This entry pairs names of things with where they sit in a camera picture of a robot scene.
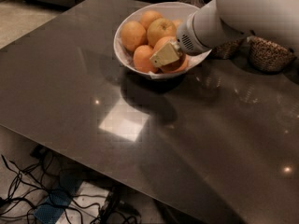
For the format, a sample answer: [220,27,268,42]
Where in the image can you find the orange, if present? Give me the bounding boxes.
[147,18,177,47]
[150,36,188,73]
[173,19,182,27]
[133,45,158,73]
[121,21,147,51]
[139,10,163,29]

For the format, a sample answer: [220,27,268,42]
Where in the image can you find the black floor cables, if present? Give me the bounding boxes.
[0,147,143,224]

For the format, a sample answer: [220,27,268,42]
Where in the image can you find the white bowl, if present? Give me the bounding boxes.
[113,2,210,80]

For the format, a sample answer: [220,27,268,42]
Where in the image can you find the glass jar of cereal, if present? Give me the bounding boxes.
[209,39,244,60]

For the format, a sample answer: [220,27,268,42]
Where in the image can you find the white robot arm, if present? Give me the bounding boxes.
[149,0,299,67]

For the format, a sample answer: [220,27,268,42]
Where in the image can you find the glass jar of grains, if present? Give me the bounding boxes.
[248,36,296,73]

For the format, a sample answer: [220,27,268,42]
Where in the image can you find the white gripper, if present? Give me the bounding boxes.
[149,16,211,67]

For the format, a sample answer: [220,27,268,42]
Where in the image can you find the blue floor mat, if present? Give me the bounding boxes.
[34,175,82,224]

